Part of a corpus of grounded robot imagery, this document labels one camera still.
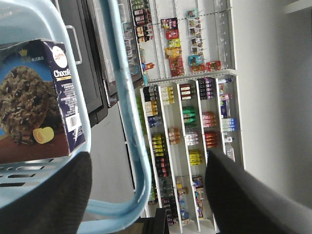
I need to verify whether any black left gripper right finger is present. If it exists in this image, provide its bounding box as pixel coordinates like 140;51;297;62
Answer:
205;149;312;234

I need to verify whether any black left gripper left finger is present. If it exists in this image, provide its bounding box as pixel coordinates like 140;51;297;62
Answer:
0;152;92;234

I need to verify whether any blue chocolate cookie box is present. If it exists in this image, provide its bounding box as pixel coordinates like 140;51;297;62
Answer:
0;39;85;164

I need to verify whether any light blue plastic basket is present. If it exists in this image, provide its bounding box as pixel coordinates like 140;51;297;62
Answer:
0;0;152;234

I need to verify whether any white store shelving unit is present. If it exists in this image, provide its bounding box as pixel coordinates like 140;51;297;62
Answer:
136;73;243;234

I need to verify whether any white pegboard snack rack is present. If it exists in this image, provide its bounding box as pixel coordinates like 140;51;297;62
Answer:
119;0;236;84

